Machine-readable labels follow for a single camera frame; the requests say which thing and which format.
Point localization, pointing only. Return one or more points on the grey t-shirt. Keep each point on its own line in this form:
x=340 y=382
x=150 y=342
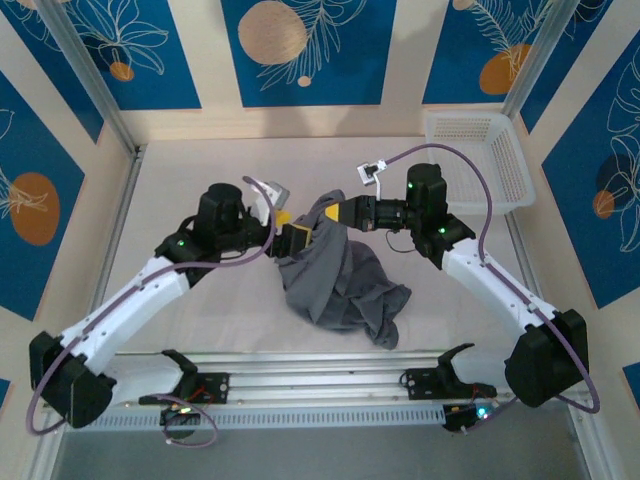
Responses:
x=345 y=280

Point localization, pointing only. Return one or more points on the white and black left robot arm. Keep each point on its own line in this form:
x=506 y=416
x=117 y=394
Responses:
x=125 y=310

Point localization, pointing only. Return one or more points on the white plastic mesh basket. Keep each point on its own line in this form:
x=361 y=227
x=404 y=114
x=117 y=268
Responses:
x=475 y=165

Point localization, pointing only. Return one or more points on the aluminium table edge rail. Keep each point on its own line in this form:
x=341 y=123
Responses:
x=120 y=225
x=525 y=250

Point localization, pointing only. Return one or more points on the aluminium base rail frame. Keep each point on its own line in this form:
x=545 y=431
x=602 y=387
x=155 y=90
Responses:
x=320 y=372

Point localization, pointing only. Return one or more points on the aluminium frame post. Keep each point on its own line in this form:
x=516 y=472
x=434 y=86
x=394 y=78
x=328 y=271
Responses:
x=90 y=80
x=535 y=55

